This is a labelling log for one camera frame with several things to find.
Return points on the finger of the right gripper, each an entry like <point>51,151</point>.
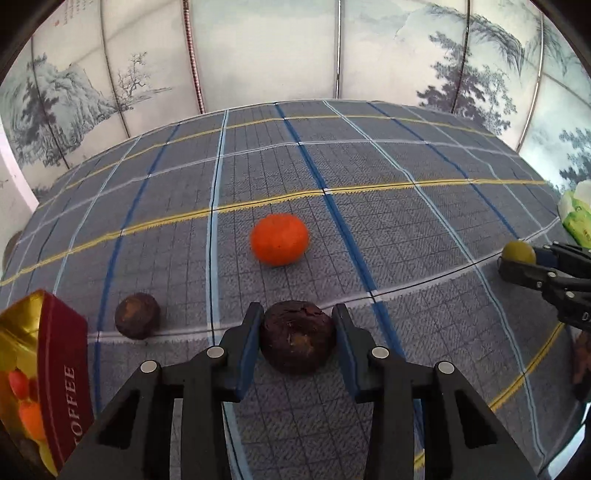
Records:
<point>570,259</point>
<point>531,276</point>

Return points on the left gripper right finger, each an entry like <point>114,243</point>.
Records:
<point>463,437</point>

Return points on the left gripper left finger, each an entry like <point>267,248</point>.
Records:
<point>131,439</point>

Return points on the green fruit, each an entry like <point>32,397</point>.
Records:
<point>520,252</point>

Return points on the orange tangerine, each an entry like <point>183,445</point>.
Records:
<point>279,239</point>
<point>31,418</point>

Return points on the red tomato small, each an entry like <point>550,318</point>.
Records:
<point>19,384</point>

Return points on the dark brown fruit large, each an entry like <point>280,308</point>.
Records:
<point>296,337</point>

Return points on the person right hand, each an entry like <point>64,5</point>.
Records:
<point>581,359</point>

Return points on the green tissue pack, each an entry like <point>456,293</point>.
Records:
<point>575,213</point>

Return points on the gold coffee tin box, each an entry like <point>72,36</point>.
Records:
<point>47,340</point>

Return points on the plaid grey tablecloth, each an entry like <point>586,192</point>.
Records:
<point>162,241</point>

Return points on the painted landscape folding screen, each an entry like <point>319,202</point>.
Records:
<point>97,72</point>

